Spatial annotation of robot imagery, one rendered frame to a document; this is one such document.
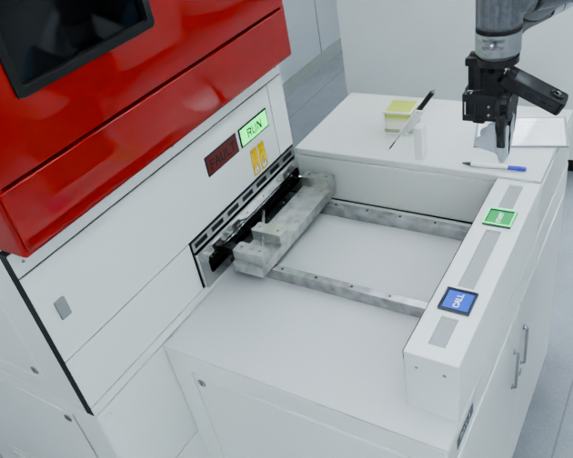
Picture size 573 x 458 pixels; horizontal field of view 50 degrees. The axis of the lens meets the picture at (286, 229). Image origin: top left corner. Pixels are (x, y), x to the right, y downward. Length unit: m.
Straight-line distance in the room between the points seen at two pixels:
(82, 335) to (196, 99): 0.49
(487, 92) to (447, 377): 0.50
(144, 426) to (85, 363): 0.26
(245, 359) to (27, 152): 0.59
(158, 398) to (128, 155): 0.57
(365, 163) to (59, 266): 0.80
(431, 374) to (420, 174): 0.60
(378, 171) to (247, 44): 0.46
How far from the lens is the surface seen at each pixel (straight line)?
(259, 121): 1.49
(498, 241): 1.26
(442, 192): 1.51
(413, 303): 1.28
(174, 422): 1.49
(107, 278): 1.19
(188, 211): 1.32
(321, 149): 1.61
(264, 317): 1.34
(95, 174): 1.06
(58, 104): 1.00
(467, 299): 1.12
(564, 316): 2.50
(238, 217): 1.45
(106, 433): 1.33
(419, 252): 1.45
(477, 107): 1.17
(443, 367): 1.03
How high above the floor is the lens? 1.73
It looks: 35 degrees down
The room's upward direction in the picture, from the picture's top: 12 degrees counter-clockwise
